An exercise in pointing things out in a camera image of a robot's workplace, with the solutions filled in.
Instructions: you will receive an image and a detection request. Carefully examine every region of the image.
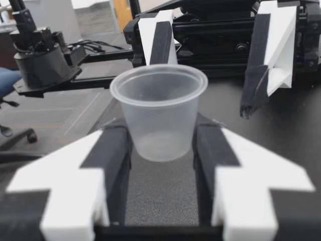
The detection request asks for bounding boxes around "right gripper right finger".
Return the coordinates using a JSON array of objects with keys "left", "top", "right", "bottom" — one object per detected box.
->
[{"left": 193, "top": 112, "right": 321, "bottom": 241}]

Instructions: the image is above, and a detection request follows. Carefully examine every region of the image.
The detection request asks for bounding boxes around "wooden door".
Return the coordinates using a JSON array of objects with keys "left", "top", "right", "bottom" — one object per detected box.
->
[{"left": 113, "top": 0, "right": 133, "bottom": 33}]

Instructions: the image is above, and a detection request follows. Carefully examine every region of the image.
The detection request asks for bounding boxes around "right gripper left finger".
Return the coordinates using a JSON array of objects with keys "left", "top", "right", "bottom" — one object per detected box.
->
[{"left": 0, "top": 119, "right": 132, "bottom": 241}]

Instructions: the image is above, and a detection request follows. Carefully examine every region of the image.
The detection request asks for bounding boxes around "small clear plastic cup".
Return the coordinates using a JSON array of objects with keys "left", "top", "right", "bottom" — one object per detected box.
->
[{"left": 109, "top": 64, "right": 209, "bottom": 162}]

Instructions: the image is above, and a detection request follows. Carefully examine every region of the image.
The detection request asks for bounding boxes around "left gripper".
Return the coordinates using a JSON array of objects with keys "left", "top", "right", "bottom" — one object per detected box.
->
[{"left": 123, "top": 0, "right": 321, "bottom": 120}]

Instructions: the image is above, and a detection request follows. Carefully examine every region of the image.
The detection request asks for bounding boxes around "black cable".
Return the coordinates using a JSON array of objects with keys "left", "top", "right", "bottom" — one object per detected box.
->
[{"left": 67, "top": 39, "right": 120, "bottom": 54}]

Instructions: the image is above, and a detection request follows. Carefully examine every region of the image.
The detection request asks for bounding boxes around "office chair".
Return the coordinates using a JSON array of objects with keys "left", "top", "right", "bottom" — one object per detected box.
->
[{"left": 0, "top": 67, "right": 39, "bottom": 164}]

